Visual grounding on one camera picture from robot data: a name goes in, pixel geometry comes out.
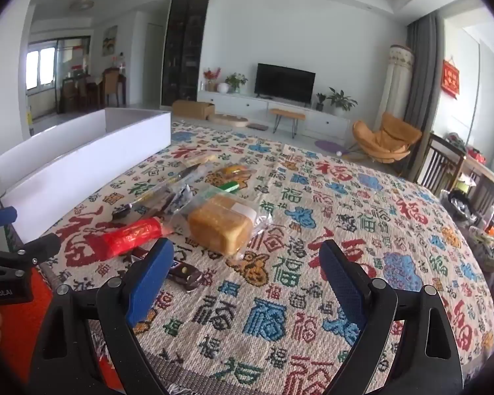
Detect clear packet of dark snack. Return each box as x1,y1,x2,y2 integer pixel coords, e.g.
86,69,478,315
111,164,202,222

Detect large potted green plant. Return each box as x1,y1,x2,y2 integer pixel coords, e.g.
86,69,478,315
326,87,358,116

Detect orange lounge chair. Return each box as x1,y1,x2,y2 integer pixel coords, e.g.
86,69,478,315
352,112,424,164

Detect white television cabinet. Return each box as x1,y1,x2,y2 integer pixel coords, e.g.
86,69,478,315
198,91,350,141

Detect cardboard box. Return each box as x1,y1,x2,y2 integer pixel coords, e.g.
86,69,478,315
172,99,215,121

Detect wooden dining table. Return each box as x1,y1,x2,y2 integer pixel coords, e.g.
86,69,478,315
61,73,127,112

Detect dark brown chocolate bar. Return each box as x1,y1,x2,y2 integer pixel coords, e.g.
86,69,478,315
123,249,202,291

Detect red wall hanging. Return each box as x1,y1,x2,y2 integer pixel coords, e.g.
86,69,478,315
442,60,461,98

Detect glass balcony door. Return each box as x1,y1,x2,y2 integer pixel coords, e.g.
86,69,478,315
27,37,92,116

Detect black flat television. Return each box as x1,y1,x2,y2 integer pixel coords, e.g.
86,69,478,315
256,63,316,103

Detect purple floor mat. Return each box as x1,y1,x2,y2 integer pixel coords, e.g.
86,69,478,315
315,140,348,153

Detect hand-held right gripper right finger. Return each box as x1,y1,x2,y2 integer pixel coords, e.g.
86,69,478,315
319,239,464,395

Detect dark wooden slatted chair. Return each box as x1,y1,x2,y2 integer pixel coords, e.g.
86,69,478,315
418,132,466,196
469,169,494,223

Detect wooden bench with metal legs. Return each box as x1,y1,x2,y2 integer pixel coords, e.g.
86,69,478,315
269,108,306,138

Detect bread loaf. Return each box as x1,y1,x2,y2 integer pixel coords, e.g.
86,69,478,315
171,185,272,260

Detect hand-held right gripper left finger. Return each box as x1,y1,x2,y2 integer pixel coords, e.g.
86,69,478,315
28,238,176,395

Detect dark tall display cabinet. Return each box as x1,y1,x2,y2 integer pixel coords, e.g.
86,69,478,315
161,0,211,107

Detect grey curtain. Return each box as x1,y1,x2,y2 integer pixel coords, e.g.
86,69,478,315
405,12,445,182

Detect covered standing air conditioner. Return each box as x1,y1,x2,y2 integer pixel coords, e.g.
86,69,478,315
381,44,414,132

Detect red snack packet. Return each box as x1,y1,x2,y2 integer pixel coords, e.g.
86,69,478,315
93,217,174,261

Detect pile of assorted clutter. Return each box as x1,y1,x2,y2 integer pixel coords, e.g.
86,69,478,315
449,189,494,272

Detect round wooden cat scratcher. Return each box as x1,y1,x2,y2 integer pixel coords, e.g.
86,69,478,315
209,113,250,128

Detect person's orange clothing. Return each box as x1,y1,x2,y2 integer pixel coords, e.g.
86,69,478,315
0,269,124,395

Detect clear packet of biscuits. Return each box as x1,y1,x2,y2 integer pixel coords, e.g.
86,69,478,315
181,153,219,166

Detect framed wall painting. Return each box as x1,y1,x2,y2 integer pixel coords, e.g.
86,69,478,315
102,25,118,57

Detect white rectangular box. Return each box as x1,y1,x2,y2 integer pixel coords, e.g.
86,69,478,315
0,108,173,244

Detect wooden dining chair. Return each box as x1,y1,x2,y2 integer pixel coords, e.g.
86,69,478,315
102,69,120,107

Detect red flowers in vase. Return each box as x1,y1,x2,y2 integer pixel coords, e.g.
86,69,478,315
204,68,222,91

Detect orange snack packet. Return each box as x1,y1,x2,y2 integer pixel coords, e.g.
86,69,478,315
216,165,252,182

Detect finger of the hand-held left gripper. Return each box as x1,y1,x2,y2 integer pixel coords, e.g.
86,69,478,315
0,207,18,231
10,234,62,270

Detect green plant in vase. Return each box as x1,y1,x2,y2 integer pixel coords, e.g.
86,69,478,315
226,73,248,94

